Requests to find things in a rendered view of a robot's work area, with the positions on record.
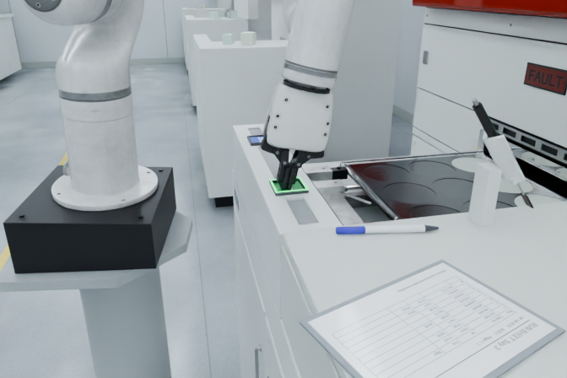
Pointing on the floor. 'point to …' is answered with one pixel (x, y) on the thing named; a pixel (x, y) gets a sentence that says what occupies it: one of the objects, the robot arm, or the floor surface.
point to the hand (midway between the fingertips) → (286, 175)
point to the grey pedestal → (118, 309)
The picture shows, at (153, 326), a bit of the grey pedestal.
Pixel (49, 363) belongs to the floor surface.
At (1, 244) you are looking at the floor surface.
